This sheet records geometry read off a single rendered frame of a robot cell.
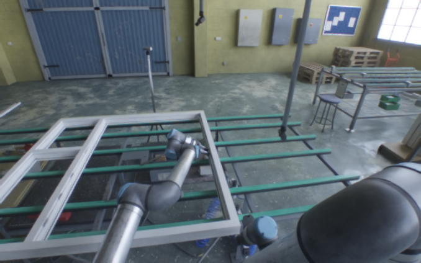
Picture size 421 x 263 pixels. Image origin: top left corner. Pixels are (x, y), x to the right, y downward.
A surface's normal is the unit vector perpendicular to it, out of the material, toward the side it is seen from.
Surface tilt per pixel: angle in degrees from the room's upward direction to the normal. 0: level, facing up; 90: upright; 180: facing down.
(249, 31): 90
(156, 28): 90
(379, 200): 25
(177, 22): 90
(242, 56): 90
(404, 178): 5
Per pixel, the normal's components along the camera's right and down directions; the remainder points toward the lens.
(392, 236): -0.09, -0.02
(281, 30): 0.16, 0.49
